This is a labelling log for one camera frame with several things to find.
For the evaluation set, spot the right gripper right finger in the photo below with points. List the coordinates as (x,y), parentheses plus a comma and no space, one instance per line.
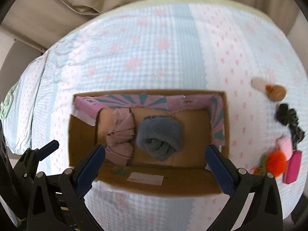
(265,211)

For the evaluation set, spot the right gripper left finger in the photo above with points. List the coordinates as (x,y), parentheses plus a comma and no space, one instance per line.
(57,202)

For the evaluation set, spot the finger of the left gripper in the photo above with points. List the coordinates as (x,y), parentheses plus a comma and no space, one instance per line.
(46,150)

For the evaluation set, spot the magenta leather pouch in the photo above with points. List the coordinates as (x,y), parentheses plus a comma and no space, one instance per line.
(293,167)

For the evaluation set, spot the orange pompom with green strands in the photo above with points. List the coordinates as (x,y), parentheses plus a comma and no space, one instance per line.
(275,163)

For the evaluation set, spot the pink cloth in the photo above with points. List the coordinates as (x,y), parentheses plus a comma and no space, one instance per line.
(118,149)

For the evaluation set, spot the black scrunchie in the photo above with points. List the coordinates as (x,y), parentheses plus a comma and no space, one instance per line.
(288,117)

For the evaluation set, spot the grey-blue fluffy cloth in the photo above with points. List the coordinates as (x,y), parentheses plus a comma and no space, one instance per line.
(160,136)

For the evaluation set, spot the brown knitted toy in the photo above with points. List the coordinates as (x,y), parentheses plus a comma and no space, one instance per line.
(275,93)

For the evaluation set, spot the light pink soft pouch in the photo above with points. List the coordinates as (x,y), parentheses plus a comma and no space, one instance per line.
(284,144)

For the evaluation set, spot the beige headboard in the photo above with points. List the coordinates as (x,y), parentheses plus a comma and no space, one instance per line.
(15,57)

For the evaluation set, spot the cardboard box with pink lining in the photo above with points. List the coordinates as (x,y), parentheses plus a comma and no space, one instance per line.
(204,119)

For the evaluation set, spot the floral light blue bed quilt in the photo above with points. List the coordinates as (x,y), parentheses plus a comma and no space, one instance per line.
(201,45)

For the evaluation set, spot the pale green mattress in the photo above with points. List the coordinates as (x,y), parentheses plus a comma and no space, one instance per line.
(216,2)

